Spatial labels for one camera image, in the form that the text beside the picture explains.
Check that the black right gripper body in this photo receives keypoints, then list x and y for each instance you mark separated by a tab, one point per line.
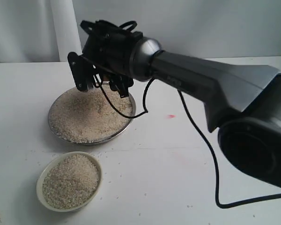
109	46

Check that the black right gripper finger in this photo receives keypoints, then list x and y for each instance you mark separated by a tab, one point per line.
120	84

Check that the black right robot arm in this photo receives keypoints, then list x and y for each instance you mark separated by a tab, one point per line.
242	102

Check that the steel plate of rice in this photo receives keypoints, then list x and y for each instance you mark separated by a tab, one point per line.
89	118

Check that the white bowl of rice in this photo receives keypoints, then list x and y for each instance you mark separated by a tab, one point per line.
69	182

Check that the white backdrop curtain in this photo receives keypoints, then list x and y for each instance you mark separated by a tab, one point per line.
47	30

